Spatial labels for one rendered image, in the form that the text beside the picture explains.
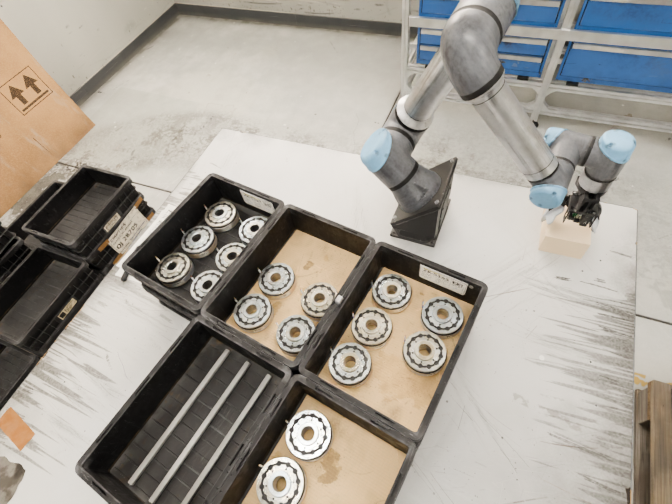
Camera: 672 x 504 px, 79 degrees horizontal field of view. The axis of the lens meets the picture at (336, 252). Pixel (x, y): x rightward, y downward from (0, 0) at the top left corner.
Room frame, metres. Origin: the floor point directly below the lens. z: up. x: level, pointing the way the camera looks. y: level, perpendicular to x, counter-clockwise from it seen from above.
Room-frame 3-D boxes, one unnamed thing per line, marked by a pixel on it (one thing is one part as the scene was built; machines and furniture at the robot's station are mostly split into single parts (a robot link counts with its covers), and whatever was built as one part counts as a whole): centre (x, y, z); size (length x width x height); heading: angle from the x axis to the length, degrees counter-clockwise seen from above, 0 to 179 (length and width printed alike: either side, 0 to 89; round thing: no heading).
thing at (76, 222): (1.37, 1.07, 0.37); 0.40 x 0.30 x 0.45; 148
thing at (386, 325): (0.41, -0.05, 0.86); 0.10 x 0.10 x 0.01
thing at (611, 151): (0.63, -0.70, 1.05); 0.09 x 0.08 x 0.11; 51
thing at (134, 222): (1.30, 0.92, 0.41); 0.31 x 0.02 x 0.16; 148
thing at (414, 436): (0.36, -0.10, 0.92); 0.40 x 0.30 x 0.02; 139
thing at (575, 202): (0.62, -0.69, 0.89); 0.09 x 0.08 x 0.12; 150
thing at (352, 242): (0.56, 0.13, 0.87); 0.40 x 0.30 x 0.11; 139
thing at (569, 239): (0.65, -0.71, 0.74); 0.16 x 0.12 x 0.07; 150
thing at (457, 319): (0.40, -0.23, 0.86); 0.10 x 0.10 x 0.01
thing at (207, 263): (0.75, 0.35, 0.87); 0.40 x 0.30 x 0.11; 139
